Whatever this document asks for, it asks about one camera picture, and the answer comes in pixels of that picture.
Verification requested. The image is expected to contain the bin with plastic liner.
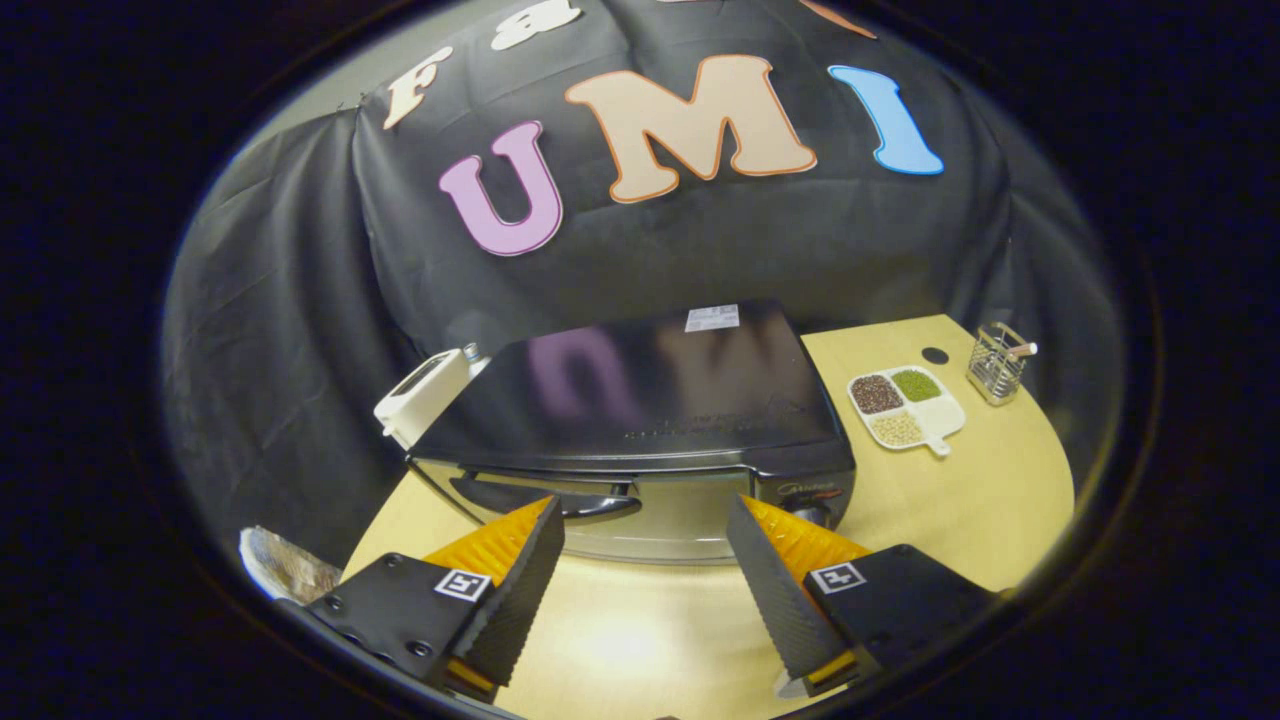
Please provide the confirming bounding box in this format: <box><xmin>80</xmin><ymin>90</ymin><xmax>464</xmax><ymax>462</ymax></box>
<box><xmin>238</xmin><ymin>525</ymin><xmax>343</xmax><ymax>606</ymax></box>

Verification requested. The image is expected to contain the black toaster oven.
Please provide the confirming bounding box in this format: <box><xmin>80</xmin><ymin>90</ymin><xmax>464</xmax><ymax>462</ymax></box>
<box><xmin>405</xmin><ymin>298</ymin><xmax>858</xmax><ymax>566</ymax></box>

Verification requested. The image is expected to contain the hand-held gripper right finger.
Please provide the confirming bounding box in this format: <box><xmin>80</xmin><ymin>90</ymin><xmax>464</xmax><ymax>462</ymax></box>
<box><xmin>726</xmin><ymin>493</ymin><xmax>1002</xmax><ymax>700</ymax></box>

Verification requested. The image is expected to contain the metal wire holder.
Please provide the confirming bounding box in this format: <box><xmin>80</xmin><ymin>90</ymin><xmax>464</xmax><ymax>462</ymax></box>
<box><xmin>966</xmin><ymin>321</ymin><xmax>1039</xmax><ymax>407</ymax></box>

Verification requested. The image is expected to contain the white pop-up toaster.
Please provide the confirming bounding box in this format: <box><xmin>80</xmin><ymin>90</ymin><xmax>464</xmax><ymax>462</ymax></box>
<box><xmin>373</xmin><ymin>343</ymin><xmax>491</xmax><ymax>453</ymax></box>

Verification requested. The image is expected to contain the black backdrop cloth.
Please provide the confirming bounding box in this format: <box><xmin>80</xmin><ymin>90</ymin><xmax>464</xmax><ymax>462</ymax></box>
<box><xmin>160</xmin><ymin>0</ymin><xmax>1126</xmax><ymax>571</ymax></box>

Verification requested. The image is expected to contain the white divided grain dish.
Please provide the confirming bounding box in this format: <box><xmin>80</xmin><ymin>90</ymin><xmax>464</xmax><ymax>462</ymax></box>
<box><xmin>847</xmin><ymin>365</ymin><xmax>968</xmax><ymax>458</ymax></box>

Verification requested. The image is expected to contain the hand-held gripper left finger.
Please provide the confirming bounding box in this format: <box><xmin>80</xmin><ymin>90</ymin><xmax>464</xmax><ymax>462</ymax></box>
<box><xmin>303</xmin><ymin>495</ymin><xmax>567</xmax><ymax>705</ymax></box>

